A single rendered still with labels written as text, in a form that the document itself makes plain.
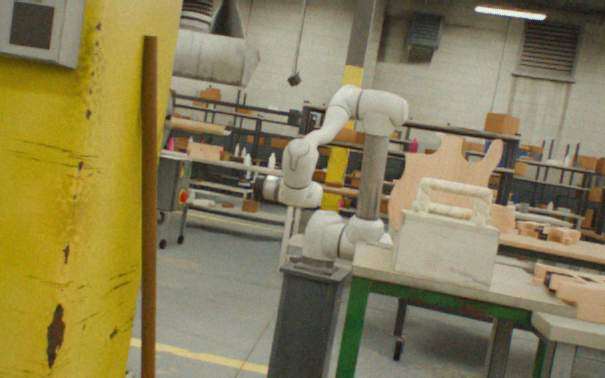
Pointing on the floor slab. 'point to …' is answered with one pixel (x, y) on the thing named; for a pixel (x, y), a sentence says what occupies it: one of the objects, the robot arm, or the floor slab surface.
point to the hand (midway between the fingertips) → (212, 177)
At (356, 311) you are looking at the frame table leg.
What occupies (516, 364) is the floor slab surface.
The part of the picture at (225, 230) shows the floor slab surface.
